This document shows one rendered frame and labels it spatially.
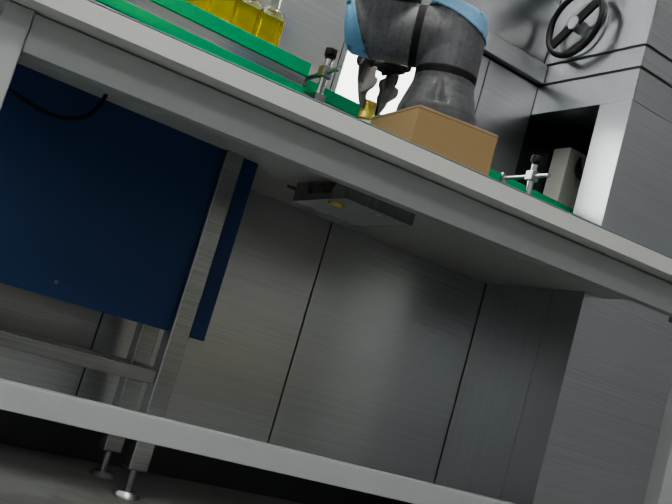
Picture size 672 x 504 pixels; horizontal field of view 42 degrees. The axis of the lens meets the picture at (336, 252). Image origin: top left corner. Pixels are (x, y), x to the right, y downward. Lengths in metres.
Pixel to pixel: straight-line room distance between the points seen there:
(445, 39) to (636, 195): 0.96
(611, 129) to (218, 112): 1.31
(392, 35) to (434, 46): 0.08
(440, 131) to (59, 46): 0.65
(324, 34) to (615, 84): 0.80
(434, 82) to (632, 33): 1.05
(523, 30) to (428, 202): 1.24
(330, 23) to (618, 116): 0.80
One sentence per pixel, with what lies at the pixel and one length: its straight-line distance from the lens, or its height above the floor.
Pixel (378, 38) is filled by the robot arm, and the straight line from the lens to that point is 1.65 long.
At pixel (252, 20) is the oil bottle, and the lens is 2.01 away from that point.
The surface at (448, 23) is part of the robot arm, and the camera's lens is 1.65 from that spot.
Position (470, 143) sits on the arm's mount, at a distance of 1.59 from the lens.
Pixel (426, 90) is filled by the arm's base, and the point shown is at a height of 0.87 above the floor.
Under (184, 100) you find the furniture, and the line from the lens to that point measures 1.39.
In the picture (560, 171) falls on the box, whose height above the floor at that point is 1.10.
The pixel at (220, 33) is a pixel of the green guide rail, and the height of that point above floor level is 0.93.
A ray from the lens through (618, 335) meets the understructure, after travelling 2.41.
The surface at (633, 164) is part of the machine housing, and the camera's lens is 2.43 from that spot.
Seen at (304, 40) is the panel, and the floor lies 1.11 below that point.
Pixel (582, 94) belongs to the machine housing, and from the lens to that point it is 2.58.
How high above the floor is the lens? 0.33
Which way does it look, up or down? 8 degrees up
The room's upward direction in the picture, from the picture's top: 16 degrees clockwise
